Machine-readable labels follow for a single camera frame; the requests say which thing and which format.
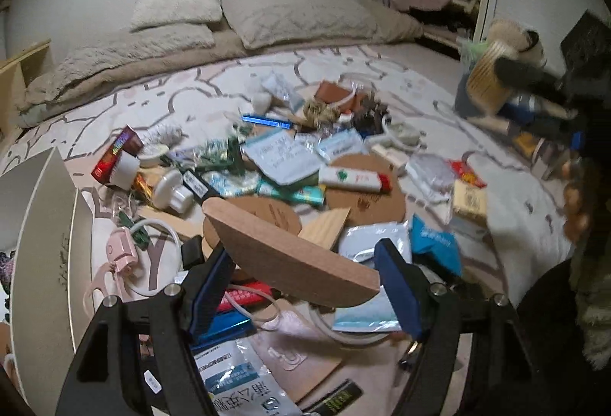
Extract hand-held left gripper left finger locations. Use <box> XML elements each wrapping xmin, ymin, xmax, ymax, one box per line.
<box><xmin>55</xmin><ymin>235</ymin><xmax>237</xmax><ymax>416</ymax></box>

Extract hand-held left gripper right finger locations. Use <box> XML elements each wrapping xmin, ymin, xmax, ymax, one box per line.
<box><xmin>373</xmin><ymin>237</ymin><xmax>540</xmax><ymax>416</ymax></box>

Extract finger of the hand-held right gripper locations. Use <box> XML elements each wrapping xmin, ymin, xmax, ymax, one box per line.
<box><xmin>506</xmin><ymin>96</ymin><xmax>578</xmax><ymax>137</ymax></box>
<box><xmin>496</xmin><ymin>57</ymin><xmax>569</xmax><ymax>104</ymax></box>

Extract clear plastic bin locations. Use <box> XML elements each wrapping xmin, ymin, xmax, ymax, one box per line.
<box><xmin>451</xmin><ymin>39</ymin><xmax>590</xmax><ymax>180</ymax></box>

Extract rounded wooden block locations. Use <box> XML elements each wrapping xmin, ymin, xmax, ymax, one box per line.
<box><xmin>465</xmin><ymin>39</ymin><xmax>515</xmax><ymax>116</ymax></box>

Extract round cork coaster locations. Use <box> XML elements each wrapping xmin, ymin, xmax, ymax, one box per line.
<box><xmin>202</xmin><ymin>197</ymin><xmax>383</xmax><ymax>308</ymax></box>

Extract white cardboard box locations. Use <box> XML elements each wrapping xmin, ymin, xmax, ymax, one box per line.
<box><xmin>0</xmin><ymin>146</ymin><xmax>94</xmax><ymax>416</ymax></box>

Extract person's right hand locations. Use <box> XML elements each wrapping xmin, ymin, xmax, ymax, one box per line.
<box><xmin>562</xmin><ymin>155</ymin><xmax>602</xmax><ymax>245</ymax></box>

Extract red flat box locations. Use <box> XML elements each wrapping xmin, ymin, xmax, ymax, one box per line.
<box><xmin>217</xmin><ymin>287</ymin><xmax>268</xmax><ymax>314</ymax></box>

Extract blue foil box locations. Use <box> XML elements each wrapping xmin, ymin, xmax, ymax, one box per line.
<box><xmin>191</xmin><ymin>311</ymin><xmax>256</xmax><ymax>352</ymax></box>

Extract white label packet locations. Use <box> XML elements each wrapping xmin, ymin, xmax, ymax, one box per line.
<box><xmin>338</xmin><ymin>222</ymin><xmax>414</xmax><ymax>265</ymax></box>

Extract fluffy beige plush toy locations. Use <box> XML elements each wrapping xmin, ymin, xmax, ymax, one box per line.
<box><xmin>487</xmin><ymin>17</ymin><xmax>526</xmax><ymax>54</ymax></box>

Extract blue snack packet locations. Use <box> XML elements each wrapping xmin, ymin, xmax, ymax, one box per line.
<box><xmin>409</xmin><ymin>214</ymin><xmax>463</xmax><ymax>277</ymax></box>

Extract wooden wedge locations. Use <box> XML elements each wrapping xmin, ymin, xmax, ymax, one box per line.
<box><xmin>298</xmin><ymin>207</ymin><xmax>352</xmax><ymax>251</ymax></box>

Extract blue white mask packet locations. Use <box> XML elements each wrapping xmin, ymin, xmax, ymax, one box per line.
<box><xmin>193</xmin><ymin>337</ymin><xmax>304</xmax><ymax>416</ymax></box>

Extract pink small gadget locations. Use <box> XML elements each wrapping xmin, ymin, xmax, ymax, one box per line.
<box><xmin>83</xmin><ymin>227</ymin><xmax>139</xmax><ymax>316</ymax></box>

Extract red snack packet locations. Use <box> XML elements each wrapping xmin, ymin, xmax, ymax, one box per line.
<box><xmin>449</xmin><ymin>160</ymin><xmax>485</xmax><ymax>188</ymax></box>

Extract black lighter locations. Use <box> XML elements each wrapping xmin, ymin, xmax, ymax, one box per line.
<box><xmin>181</xmin><ymin>170</ymin><xmax>211</xmax><ymax>202</ymax></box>

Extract white plastic gadget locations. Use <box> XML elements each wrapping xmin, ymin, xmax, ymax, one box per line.
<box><xmin>153</xmin><ymin>170</ymin><xmax>192</xmax><ymax>214</ymax></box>

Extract yellow packet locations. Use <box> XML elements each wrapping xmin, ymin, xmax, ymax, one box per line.
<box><xmin>450</xmin><ymin>180</ymin><xmax>488</xmax><ymax>226</ymax></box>

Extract blue floral pouch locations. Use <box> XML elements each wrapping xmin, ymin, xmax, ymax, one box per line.
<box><xmin>205</xmin><ymin>170</ymin><xmax>261</xmax><ymax>197</ymax></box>

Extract clear plastic packet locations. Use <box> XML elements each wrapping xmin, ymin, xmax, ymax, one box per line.
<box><xmin>406</xmin><ymin>153</ymin><xmax>454</xmax><ymax>202</ymax></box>

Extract brown flat board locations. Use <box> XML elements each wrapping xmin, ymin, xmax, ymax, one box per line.
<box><xmin>248</xmin><ymin>325</ymin><xmax>342</xmax><ymax>402</ymax></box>

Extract white tube red cap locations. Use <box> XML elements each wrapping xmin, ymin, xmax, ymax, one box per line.
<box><xmin>319</xmin><ymin>165</ymin><xmax>392</xmax><ymax>192</ymax></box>

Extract orange foil candy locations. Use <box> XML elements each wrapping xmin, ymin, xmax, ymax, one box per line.
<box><xmin>134</xmin><ymin>175</ymin><xmax>156</xmax><ymax>202</ymax></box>

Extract teal tube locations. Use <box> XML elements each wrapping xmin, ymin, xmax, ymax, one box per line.
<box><xmin>258</xmin><ymin>184</ymin><xmax>326</xmax><ymax>207</ymax></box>

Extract beige rectangular stick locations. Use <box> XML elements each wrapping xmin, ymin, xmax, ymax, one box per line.
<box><xmin>372</xmin><ymin>144</ymin><xmax>406</xmax><ymax>163</ymax></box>

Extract black labelled strip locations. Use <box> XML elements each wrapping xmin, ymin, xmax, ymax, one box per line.
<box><xmin>303</xmin><ymin>380</ymin><xmax>364</xmax><ymax>416</ymax></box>

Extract white round holder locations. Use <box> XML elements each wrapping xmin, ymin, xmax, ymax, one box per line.
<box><xmin>382</xmin><ymin>122</ymin><xmax>422</xmax><ymax>150</ymax></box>

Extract green plastic clips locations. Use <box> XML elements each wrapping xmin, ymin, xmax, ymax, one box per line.
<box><xmin>200</xmin><ymin>136</ymin><xmax>244</xmax><ymax>168</ymax></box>

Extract beige folded blanket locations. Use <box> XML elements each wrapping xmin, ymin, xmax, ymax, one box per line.
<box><xmin>16</xmin><ymin>22</ymin><xmax>423</xmax><ymax>128</ymax></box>

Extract light blue mask packet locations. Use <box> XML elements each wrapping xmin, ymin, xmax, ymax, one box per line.
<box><xmin>317</xmin><ymin>129</ymin><xmax>368</xmax><ymax>161</ymax></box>

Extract white tape roll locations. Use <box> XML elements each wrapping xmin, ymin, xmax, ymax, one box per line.
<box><xmin>111</xmin><ymin>154</ymin><xmax>140</xmax><ymax>188</ymax></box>

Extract white round tin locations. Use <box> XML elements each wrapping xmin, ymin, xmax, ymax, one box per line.
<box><xmin>138</xmin><ymin>145</ymin><xmax>170</xmax><ymax>166</ymax></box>

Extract white knit scrunchie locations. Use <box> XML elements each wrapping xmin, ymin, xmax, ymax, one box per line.
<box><xmin>143</xmin><ymin>122</ymin><xmax>184</xmax><ymax>149</ymax></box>

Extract dark hair claw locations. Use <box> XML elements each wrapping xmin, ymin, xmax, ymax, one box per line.
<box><xmin>353</xmin><ymin>98</ymin><xmax>390</xmax><ymax>135</ymax></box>

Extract thin white bangle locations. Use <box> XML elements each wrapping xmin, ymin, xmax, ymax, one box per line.
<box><xmin>341</xmin><ymin>82</ymin><xmax>364</xmax><ymax>108</ymax></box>

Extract blue metallic bar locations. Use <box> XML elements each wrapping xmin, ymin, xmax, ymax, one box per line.
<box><xmin>241</xmin><ymin>113</ymin><xmax>292</xmax><ymax>130</ymax></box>

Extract brown leather pouch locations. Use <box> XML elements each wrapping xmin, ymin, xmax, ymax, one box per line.
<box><xmin>315</xmin><ymin>81</ymin><xmax>359</xmax><ymax>104</ymax></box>

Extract white plush bone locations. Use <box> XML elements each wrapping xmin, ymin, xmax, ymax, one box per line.
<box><xmin>248</xmin><ymin>77</ymin><xmax>273</xmax><ymax>111</ymax></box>

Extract small black white toy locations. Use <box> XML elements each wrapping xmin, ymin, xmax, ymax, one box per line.
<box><xmin>0</xmin><ymin>251</ymin><xmax>17</xmax><ymax>302</ymax></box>

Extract bunny-print blanket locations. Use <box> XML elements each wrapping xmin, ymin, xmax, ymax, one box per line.
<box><xmin>0</xmin><ymin>41</ymin><xmax>574</xmax><ymax>416</ymax></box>

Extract blue-label white sachet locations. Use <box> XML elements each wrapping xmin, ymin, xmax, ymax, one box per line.
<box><xmin>260</xmin><ymin>72</ymin><xmax>306</xmax><ymax>111</ymax></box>

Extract beige quilted pillow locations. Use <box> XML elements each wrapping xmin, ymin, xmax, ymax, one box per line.
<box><xmin>62</xmin><ymin>24</ymin><xmax>215</xmax><ymax>78</ymax></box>
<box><xmin>222</xmin><ymin>0</ymin><xmax>378</xmax><ymax>51</ymax></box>

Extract wooden bedside shelf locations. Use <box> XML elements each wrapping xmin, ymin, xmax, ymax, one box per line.
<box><xmin>0</xmin><ymin>39</ymin><xmax>53</xmax><ymax>144</ymax></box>

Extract fluffy beige pillow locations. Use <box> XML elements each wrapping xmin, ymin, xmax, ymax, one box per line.
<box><xmin>129</xmin><ymin>0</ymin><xmax>224</xmax><ymax>32</ymax></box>

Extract white cable loop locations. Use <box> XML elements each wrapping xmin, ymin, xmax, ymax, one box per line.
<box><xmin>131</xmin><ymin>218</ymin><xmax>184</xmax><ymax>297</ymax></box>

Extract rope knot ball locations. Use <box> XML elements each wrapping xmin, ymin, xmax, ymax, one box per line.
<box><xmin>303</xmin><ymin>98</ymin><xmax>342</xmax><ymax>128</ymax></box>

